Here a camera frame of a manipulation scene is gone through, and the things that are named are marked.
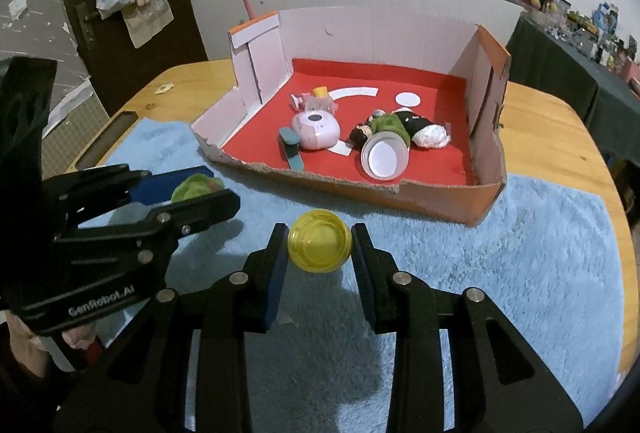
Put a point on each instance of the yellow plastic capsule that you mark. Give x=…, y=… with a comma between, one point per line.
x=320, y=240

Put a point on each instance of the blue fluffy towel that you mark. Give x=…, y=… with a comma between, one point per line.
x=525, y=263

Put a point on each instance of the pink round device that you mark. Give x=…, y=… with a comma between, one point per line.
x=317, y=130

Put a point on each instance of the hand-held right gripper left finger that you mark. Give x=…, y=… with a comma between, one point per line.
x=275, y=278

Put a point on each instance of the black and white cloth roll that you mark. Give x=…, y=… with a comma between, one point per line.
x=430, y=135

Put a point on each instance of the pink and yellow toy figurine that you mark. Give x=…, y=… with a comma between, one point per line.
x=317, y=102

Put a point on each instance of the white grid board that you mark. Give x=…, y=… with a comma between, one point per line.
x=70, y=105

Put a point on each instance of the row of toys and boxes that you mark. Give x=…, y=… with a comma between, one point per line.
x=605, y=33

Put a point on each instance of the dark-clothed side table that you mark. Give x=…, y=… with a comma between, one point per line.
x=550, y=58

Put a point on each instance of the person's left hand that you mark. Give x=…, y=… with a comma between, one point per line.
x=25, y=353

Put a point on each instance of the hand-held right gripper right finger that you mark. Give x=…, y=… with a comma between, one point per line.
x=365, y=278

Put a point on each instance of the beige paper bag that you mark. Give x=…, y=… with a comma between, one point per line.
x=150, y=23

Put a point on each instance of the green knitted ball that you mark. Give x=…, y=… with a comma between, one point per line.
x=392, y=125
x=192, y=187

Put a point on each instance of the teal clothespin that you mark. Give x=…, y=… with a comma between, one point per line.
x=292, y=150

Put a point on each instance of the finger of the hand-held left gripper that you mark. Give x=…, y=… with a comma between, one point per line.
x=200, y=213
x=160, y=188

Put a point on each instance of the cardboard box with red floor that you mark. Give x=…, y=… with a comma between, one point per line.
x=440, y=205

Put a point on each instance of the pink stick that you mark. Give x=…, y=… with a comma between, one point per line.
x=247, y=8

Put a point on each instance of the small beige sticker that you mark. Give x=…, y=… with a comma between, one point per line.
x=163, y=88

